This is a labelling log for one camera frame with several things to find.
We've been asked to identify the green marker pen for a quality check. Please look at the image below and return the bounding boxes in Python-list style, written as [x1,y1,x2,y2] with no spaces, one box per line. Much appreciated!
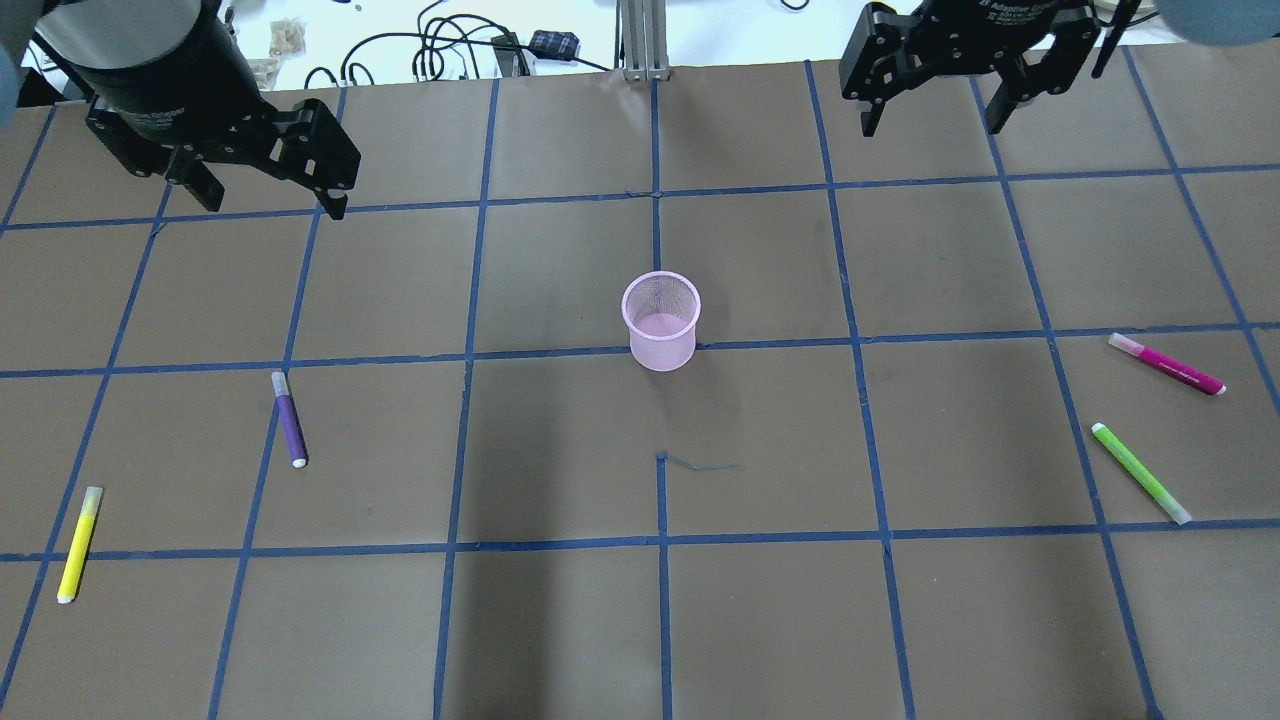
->
[1091,421,1193,527]

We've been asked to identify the black cables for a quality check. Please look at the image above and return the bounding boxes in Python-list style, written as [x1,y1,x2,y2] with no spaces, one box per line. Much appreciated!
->
[303,0,611,91]

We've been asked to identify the aluminium frame post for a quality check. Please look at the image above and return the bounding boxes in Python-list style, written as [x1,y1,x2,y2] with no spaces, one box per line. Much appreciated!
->
[614,1,671,82]

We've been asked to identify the yellow marker pen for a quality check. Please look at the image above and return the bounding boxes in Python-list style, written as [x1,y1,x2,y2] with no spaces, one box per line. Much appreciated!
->
[56,486,104,605]

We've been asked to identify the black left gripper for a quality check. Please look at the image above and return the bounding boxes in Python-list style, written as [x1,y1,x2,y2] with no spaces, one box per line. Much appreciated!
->
[36,1,361,222]

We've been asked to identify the pink marker pen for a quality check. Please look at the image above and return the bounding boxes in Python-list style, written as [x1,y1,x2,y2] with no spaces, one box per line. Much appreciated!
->
[1107,332,1228,396]

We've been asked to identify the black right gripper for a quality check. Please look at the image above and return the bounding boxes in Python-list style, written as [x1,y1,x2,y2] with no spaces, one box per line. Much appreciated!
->
[838,1,1100,138]

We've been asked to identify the black power adapter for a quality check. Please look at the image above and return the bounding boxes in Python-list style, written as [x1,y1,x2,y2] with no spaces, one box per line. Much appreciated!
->
[527,29,581,61]

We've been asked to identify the pink mesh cup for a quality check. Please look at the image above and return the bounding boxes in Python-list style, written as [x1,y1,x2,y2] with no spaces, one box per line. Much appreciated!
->
[620,270,701,372]

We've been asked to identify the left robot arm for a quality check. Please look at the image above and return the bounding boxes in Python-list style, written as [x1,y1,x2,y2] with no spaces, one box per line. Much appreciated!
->
[1,1,361,220]

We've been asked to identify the purple marker pen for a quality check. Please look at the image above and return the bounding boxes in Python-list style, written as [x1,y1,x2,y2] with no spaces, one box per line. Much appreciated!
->
[270,372,308,469]

